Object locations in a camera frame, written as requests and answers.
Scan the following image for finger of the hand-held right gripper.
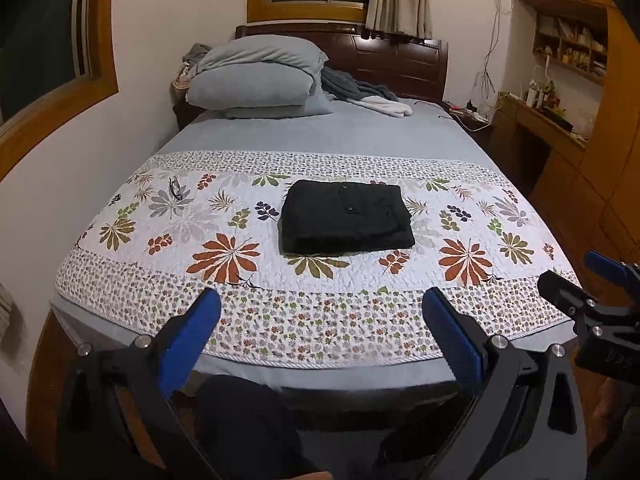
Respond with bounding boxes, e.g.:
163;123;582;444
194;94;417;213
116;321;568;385
537;270;601;322
584;250;640;306

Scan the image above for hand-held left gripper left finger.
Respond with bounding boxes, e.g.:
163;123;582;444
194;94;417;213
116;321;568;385
55;287;223;480

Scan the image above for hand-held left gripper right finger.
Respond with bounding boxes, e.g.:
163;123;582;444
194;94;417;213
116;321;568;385
422;287;588;480

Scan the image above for black pants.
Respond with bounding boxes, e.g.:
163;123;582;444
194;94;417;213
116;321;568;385
278;179;417;256

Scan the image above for person's left leg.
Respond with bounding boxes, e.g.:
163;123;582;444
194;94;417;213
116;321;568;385
195;375;321;480

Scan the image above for person's leg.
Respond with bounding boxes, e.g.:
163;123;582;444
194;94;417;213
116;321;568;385
195;375;321;480
375;407;476;480

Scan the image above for floral leaf print quilt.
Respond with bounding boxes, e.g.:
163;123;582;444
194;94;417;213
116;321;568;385
54;152;583;371

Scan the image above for person's right leg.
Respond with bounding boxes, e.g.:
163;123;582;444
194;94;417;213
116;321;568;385
375;407;476;480

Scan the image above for wooden desk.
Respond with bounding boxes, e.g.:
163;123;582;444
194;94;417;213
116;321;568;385
495;92;601;201

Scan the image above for dark wooden nightstand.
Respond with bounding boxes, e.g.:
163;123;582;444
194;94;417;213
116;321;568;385
440;100;496;151

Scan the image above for wooden bookshelf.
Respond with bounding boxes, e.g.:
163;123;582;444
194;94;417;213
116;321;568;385
515;0;618;81

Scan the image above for white cloth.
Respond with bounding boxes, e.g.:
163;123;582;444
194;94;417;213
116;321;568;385
355;95;413;119

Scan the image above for grey bed sheet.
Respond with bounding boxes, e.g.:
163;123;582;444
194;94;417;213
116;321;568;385
50;97;583;396

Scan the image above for flat grey pillow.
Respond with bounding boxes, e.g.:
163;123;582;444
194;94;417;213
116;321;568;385
220;92;335;121

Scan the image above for dark grey blanket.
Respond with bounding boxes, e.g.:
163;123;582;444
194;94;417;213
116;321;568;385
320;66;401;103

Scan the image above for pile of clothes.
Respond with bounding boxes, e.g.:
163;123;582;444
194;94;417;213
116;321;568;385
171;42;213;92

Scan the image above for dark wooden headboard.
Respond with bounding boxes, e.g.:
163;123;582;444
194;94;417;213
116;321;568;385
172;23;449;131

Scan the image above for large wooden framed window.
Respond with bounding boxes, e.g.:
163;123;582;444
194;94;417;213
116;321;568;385
0;0;120;181

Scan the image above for wall cables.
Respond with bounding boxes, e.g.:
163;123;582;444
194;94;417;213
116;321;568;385
472;0;503;111

